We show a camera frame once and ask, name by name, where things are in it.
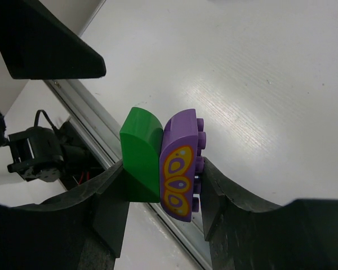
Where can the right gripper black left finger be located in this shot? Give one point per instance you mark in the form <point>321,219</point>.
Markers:
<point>82,228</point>

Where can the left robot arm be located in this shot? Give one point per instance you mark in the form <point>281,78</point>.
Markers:
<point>37,152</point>

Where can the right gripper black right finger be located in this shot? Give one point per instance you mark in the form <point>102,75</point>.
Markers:
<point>245,231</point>

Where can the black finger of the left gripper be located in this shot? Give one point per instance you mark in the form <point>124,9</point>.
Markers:
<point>36,45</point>

